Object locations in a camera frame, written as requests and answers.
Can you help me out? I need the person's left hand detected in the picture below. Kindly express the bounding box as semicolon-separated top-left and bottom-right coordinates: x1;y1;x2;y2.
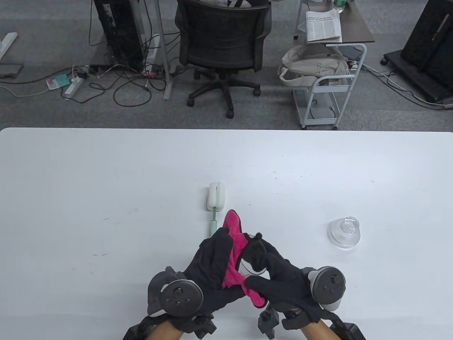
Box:
184;228;249;316

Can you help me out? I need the person's right hand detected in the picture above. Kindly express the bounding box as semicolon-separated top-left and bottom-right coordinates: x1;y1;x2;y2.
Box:
245;239;323;323

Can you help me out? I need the pink and grey cloth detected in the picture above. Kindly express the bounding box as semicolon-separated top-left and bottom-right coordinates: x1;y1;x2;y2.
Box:
222;210;266;307

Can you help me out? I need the clear plastic shaker cup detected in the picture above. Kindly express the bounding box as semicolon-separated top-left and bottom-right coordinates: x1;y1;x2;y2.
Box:
241;239;271;275

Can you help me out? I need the green-handled white sponge cup brush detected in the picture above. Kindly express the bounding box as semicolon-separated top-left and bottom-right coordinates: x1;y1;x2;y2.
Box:
207;182;226;237

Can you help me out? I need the clear plastic shaker lid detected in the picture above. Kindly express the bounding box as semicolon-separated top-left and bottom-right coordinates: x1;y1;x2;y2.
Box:
328;217;361;249

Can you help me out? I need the person's left forearm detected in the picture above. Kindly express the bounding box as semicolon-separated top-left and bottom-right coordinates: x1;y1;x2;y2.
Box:
145;321;184;340

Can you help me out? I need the person's right forearm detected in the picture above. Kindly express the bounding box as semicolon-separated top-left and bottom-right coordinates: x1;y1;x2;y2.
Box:
300;321;342;340

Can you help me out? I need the grey left hand controller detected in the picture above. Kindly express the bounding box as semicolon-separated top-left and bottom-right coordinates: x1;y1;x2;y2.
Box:
147;266;204;317

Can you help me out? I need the white metal cart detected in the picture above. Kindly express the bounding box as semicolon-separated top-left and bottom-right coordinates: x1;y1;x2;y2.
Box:
292;43;367;130

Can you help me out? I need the grey metal desk leg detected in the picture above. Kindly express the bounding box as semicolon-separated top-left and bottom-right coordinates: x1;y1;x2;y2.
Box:
155;0;174;101

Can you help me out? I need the beige backpack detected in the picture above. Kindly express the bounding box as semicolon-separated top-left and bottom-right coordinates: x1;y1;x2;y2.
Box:
278;45;351;88

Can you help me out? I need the white desk foot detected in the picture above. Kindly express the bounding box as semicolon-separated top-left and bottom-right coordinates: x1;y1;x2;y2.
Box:
0;32;18;60
145;34;160;68

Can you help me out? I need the white power strip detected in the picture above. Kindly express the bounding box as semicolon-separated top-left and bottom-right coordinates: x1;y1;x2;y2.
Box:
64;76;84;99

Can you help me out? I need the black mesh office chair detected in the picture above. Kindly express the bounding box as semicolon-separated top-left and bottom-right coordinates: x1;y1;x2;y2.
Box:
175;0;273;119

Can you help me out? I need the black computer tower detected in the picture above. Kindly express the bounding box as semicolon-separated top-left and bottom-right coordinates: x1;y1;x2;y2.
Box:
93;0;147;73

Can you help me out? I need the folded newspaper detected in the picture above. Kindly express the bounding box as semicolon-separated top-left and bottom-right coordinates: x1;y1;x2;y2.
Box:
305;10;343;44

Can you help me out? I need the brown side table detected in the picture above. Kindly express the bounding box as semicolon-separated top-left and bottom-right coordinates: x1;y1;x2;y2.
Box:
294;0;375;45

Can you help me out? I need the black rolling cabinet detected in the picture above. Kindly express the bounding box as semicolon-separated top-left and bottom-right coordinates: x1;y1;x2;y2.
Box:
380;0;453;104

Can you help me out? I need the dark grey floor plate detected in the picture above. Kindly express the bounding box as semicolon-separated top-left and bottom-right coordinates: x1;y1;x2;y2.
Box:
0;64;24;79

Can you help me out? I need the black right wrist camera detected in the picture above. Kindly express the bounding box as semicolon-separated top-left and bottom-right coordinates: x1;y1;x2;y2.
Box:
258;305;308;340

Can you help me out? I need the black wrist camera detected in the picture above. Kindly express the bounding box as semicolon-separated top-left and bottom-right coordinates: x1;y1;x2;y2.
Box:
184;313;217;340
258;305;308;340

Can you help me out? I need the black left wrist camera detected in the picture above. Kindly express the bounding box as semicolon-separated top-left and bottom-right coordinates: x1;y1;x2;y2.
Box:
184;313;217;340

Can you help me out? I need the black right forearm strap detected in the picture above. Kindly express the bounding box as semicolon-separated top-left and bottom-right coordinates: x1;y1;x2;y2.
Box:
331;317;365;340

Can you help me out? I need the black forearm strap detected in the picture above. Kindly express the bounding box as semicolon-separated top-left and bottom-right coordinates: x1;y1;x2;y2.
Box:
123;315;160;340
331;317;365;340

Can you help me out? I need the black left forearm strap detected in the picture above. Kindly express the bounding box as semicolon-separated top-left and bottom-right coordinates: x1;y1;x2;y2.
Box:
123;315;160;340

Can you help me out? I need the tangle of black cables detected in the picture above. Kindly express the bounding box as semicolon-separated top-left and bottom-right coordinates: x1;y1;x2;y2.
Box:
88;53;177;107

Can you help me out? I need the white floor cable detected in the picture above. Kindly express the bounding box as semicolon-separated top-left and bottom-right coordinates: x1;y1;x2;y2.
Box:
361;64;453;108

